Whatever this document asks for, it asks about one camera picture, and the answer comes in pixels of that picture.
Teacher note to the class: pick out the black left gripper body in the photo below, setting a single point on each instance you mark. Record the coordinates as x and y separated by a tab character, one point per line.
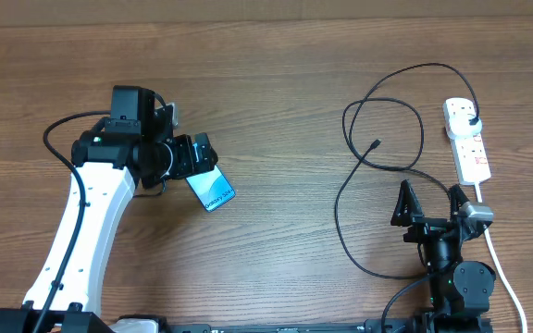
181	156

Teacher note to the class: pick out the white power strip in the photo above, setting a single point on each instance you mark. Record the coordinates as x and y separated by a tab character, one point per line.
469	154

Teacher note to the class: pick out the white charger adapter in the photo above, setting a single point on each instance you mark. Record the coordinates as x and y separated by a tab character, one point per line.
460	127

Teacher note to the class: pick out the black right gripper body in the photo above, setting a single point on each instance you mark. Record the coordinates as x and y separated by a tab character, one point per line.
424	229

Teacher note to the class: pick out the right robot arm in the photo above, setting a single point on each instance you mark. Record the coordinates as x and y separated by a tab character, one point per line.
459	290

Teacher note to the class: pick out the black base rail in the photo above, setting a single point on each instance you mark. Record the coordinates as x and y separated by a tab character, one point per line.
289	327

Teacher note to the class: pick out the Galaxy smartphone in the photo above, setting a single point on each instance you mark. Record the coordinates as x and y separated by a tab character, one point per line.
212	189

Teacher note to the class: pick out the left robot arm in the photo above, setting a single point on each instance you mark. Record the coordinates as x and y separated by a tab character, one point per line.
132	144

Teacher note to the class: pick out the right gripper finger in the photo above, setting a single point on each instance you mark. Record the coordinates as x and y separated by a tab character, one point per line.
408	209
458	199

